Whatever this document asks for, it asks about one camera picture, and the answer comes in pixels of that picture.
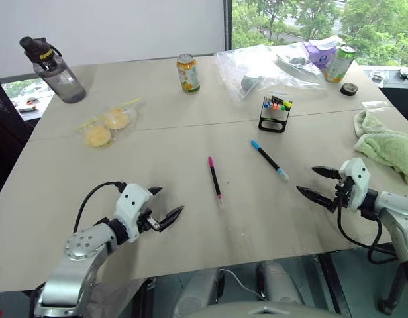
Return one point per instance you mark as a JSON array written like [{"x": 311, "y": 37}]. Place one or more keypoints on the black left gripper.
[{"x": 147, "y": 224}]

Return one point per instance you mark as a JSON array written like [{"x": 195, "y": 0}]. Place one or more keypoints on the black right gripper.
[{"x": 344, "y": 193}]

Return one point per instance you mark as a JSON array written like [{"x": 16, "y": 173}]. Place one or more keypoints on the pink capped black pen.
[{"x": 215, "y": 180}]

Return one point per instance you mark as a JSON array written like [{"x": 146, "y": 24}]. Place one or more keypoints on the blue capped black pen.
[{"x": 268, "y": 159}]

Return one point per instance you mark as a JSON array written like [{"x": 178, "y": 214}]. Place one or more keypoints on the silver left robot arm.
[{"x": 75, "y": 251}]

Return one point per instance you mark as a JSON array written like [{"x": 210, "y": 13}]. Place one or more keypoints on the black marker holder stand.
[{"x": 272, "y": 122}]

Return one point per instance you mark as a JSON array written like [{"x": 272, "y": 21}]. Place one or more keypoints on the small box on sill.
[{"x": 378, "y": 76}]

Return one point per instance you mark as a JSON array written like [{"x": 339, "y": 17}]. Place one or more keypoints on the green towel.
[{"x": 383, "y": 142}]

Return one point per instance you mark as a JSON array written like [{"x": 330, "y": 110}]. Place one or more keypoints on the yellow bun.
[
  {"x": 116, "y": 119},
  {"x": 97, "y": 136}
]

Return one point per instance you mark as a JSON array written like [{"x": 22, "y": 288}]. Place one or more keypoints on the grey robot left leg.
[{"x": 197, "y": 293}]

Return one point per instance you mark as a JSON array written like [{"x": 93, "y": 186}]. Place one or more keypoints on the grey robot leg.
[
  {"x": 197, "y": 293},
  {"x": 278, "y": 281}
]

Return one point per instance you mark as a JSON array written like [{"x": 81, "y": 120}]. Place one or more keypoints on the small clear plastic strip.
[{"x": 376, "y": 103}]

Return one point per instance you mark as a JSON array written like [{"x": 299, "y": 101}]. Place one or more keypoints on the clear bag of buns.
[{"x": 104, "y": 126}]

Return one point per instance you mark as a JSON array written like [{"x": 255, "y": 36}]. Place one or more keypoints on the black tape roll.
[{"x": 349, "y": 89}]

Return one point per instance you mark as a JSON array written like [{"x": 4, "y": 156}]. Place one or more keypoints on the black table leg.
[{"x": 331, "y": 285}]

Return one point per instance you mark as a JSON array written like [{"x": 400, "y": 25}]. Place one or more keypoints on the grey robot right leg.
[{"x": 278, "y": 281}]

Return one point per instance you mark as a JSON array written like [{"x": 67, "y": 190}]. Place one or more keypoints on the large clear plastic bag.
[{"x": 273, "y": 76}]

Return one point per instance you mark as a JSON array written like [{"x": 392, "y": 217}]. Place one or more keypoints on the green drink can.
[{"x": 338, "y": 64}]

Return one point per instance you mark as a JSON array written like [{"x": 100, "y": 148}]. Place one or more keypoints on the dark grey bagged object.
[{"x": 251, "y": 84}]

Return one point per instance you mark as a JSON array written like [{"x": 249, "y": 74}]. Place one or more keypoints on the black stand leg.
[{"x": 394, "y": 291}]

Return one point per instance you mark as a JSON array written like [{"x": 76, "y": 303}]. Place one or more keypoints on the purple tissue pack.
[{"x": 320, "y": 54}]

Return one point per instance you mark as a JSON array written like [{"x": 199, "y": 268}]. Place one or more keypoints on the orange drink can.
[{"x": 188, "y": 74}]

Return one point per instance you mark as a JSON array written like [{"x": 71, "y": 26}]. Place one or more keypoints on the grey robot torso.
[{"x": 267, "y": 310}]

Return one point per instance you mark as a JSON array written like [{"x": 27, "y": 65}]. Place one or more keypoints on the small dark sill object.
[{"x": 404, "y": 74}]

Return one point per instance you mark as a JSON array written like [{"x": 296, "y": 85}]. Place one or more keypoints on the grey water bottle black lid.
[{"x": 60, "y": 77}]

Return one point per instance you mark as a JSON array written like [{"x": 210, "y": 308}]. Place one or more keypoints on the dark window pillar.
[{"x": 228, "y": 23}]

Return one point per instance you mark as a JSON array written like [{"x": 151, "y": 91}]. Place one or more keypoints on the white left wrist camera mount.
[{"x": 132, "y": 205}]

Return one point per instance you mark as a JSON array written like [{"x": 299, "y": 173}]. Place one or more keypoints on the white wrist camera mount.
[
  {"x": 132, "y": 205},
  {"x": 358, "y": 179}
]

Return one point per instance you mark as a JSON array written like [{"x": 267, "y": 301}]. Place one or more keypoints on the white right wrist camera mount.
[{"x": 358, "y": 179}]

